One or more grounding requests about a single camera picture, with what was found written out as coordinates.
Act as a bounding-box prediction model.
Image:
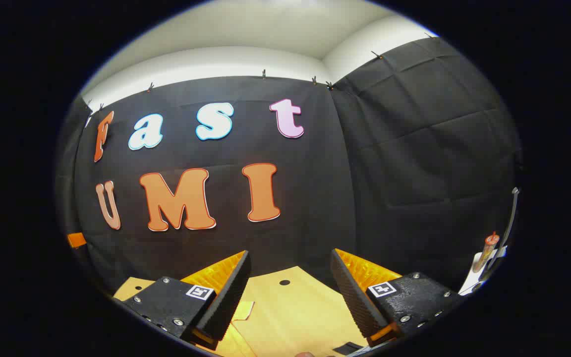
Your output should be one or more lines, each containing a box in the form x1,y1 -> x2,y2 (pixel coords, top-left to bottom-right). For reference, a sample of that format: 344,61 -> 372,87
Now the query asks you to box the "small orange bottle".
473,232 -> 500,274

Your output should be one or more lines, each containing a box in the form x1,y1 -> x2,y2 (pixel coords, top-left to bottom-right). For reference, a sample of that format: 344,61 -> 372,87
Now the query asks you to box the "orange T-shirt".
201,300 -> 365,357

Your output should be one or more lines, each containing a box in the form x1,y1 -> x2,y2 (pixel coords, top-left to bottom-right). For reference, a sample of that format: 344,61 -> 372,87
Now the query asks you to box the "thin grey rod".
484,187 -> 520,279

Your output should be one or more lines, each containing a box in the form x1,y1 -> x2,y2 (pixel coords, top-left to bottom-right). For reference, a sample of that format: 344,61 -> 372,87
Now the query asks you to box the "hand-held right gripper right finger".
330,248 -> 467,348

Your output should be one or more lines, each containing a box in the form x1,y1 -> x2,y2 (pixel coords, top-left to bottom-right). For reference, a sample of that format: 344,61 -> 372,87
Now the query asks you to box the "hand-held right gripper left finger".
114,250 -> 252,352

